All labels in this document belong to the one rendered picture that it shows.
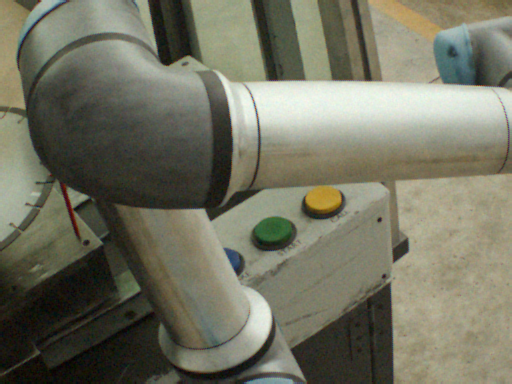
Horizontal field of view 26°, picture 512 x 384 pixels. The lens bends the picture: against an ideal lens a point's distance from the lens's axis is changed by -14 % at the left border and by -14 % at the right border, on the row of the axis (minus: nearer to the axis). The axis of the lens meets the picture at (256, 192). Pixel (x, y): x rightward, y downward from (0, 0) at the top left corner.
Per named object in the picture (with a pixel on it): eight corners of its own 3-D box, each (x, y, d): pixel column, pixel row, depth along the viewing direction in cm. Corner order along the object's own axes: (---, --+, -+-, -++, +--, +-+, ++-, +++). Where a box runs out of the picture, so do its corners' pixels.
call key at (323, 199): (327, 193, 142) (325, 180, 141) (349, 209, 139) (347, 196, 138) (300, 210, 141) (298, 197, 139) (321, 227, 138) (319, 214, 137)
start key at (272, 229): (279, 223, 139) (276, 210, 138) (300, 241, 137) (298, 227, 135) (250, 241, 138) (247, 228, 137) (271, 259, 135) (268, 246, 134)
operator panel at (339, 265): (345, 238, 156) (333, 146, 146) (397, 279, 149) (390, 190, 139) (167, 346, 146) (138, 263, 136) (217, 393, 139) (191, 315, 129)
